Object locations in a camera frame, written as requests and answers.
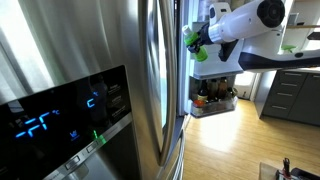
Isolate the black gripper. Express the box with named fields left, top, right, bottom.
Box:
left=187, top=23, right=215, bottom=54

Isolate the green bottle with white cap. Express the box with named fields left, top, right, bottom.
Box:
left=182, top=24, right=210, bottom=63

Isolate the fridge door with bins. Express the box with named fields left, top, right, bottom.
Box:
left=188, top=0, right=247, bottom=120

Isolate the dark bottle with yellow label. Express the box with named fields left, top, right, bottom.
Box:
left=197, top=79, right=210, bottom=103

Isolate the amber glass bottle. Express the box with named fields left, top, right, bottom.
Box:
left=218, top=77, right=230, bottom=100

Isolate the red capped bottle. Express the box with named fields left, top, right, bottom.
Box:
left=193, top=99, right=205, bottom=109

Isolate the stainless fridge drawer, shallow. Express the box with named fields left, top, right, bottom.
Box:
left=159, top=114, right=192, bottom=180

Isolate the stainless fridge door with display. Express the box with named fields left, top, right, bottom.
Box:
left=0, top=0, right=186, bottom=180

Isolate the large clear door bin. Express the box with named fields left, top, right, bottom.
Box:
left=191, top=33, right=245, bottom=81

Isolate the small clear door bin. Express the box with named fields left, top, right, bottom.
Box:
left=190, top=96, right=239, bottom=119

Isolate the grey kitchen cabinet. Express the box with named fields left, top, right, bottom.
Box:
left=254, top=68, right=320, bottom=127

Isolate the wooden base board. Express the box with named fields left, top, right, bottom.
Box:
left=259, top=162, right=320, bottom=180

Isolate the black dispenser control panel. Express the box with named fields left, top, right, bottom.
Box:
left=0, top=64, right=133, bottom=180

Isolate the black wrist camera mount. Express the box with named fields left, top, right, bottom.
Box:
left=217, top=39, right=240, bottom=63

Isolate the long silver door handle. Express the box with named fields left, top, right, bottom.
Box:
left=137, top=0, right=178, bottom=167

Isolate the wooden wall shelf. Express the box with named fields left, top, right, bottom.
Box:
left=285, top=24, right=320, bottom=30

